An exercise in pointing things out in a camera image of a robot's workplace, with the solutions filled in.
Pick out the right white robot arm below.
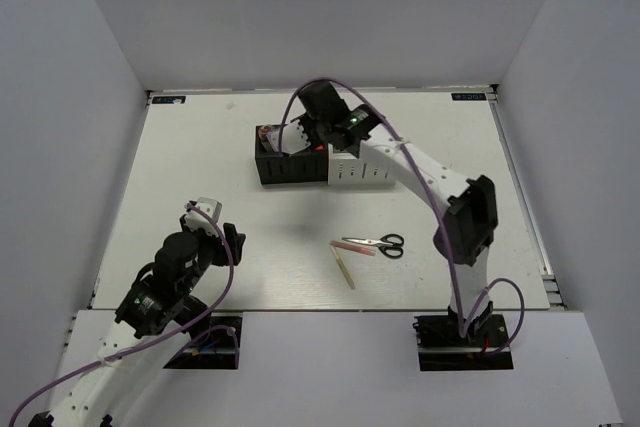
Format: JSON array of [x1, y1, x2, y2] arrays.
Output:
[[293, 79, 498, 346]]

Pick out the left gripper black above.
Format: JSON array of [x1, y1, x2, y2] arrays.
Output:
[[179, 213, 246, 295]]

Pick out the black handled scissors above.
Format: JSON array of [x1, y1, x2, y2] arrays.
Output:
[[342, 233, 405, 260]]

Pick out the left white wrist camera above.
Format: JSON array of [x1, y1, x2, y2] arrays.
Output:
[[182, 197, 222, 237]]

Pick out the slim orange pen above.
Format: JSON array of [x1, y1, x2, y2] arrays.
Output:
[[329, 240, 376, 257]]

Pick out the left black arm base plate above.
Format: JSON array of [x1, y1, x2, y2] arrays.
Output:
[[164, 313, 244, 370]]

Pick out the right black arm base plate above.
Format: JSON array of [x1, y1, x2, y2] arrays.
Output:
[[412, 314, 514, 372]]

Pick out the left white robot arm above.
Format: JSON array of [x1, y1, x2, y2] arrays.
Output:
[[29, 197, 246, 426]]

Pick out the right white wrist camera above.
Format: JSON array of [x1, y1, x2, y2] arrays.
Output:
[[275, 120, 312, 155]]

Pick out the purple cable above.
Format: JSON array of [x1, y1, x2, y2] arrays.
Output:
[[279, 77, 525, 356], [9, 202, 241, 426]]

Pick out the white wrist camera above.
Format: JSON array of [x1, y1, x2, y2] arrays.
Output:
[[275, 120, 312, 155], [182, 197, 222, 237]]

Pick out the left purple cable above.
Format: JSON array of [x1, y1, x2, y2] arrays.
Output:
[[9, 202, 241, 426]]

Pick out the black double pen holder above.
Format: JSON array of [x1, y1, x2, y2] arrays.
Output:
[[254, 126, 328, 185]]

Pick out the white double pen holder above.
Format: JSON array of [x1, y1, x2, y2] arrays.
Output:
[[328, 146, 396, 187]]

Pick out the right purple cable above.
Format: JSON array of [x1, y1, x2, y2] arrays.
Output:
[[279, 77, 525, 356]]

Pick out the slim yellow pen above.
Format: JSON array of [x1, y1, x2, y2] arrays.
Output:
[[331, 247, 356, 290]]

